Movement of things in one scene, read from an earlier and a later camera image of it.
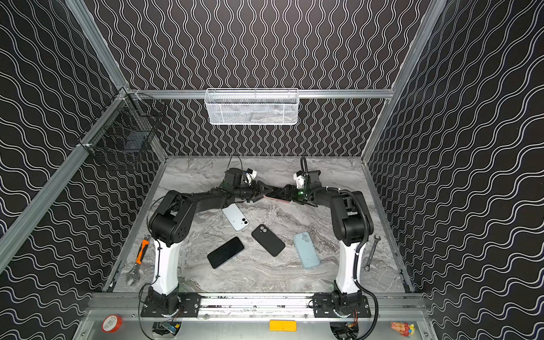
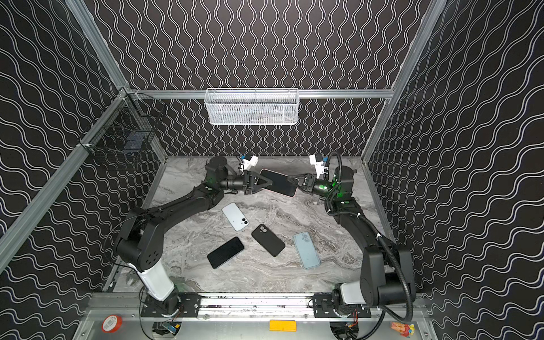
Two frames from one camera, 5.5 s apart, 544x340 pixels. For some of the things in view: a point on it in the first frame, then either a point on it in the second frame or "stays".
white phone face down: (236, 217) stays
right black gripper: (287, 192) to (306, 183)
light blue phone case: (307, 250) stays
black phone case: (267, 240) stays
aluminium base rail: (131, 307) stays
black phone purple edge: (278, 194) to (281, 183)
